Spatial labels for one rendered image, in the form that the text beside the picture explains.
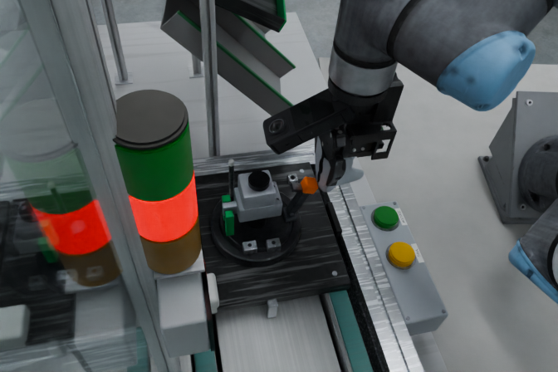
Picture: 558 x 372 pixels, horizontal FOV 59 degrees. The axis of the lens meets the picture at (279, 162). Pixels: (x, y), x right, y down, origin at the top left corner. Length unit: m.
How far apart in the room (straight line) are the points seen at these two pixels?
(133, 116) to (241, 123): 0.78
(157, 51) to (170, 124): 0.99
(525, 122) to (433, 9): 0.57
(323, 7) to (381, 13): 2.63
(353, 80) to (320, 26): 2.41
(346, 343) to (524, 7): 0.48
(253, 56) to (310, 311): 0.48
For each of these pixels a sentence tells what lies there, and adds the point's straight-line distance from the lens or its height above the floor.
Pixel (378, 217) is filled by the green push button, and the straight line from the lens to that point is 0.82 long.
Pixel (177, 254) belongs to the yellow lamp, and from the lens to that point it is 0.39.
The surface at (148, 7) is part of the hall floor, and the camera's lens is 3.07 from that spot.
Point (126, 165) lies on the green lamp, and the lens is 0.31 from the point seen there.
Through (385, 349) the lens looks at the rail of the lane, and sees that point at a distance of 0.74.
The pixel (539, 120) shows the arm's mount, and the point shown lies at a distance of 1.03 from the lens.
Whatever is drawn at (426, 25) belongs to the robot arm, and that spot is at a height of 1.38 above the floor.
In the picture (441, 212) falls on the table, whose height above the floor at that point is 0.86.
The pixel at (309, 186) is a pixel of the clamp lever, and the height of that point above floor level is 1.07.
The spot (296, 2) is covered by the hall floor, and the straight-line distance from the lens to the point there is 3.14.
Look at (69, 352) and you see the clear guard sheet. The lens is 0.20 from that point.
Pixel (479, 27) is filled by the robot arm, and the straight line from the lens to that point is 0.47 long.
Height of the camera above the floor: 1.63
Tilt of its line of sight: 49 degrees down
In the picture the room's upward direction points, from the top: 6 degrees clockwise
